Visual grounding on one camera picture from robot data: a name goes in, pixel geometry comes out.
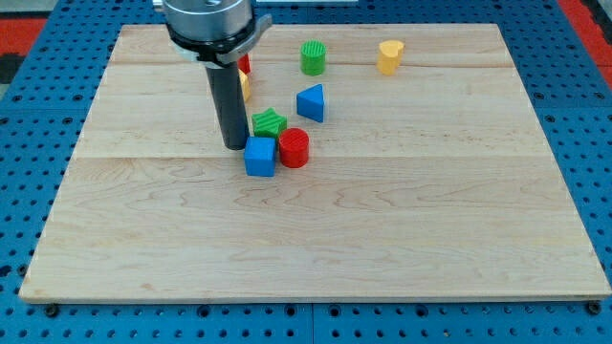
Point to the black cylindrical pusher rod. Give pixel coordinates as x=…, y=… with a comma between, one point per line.
x=226, y=90

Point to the green star block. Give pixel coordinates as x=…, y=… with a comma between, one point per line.
x=268, y=124

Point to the blue triangle block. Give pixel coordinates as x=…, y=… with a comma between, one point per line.
x=310, y=103

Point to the yellow block behind rod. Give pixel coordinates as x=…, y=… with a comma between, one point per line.
x=245, y=85

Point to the red block behind rod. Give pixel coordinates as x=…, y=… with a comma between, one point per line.
x=244, y=64

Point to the blue cube block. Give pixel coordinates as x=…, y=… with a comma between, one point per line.
x=259, y=156

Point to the red cylinder block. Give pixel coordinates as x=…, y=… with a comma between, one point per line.
x=293, y=145

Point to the green cylinder block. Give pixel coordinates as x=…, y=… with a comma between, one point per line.
x=313, y=57

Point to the yellow heart block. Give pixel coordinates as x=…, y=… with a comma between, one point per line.
x=390, y=56

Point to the light wooden board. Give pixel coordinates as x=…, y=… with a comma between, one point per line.
x=435, y=184

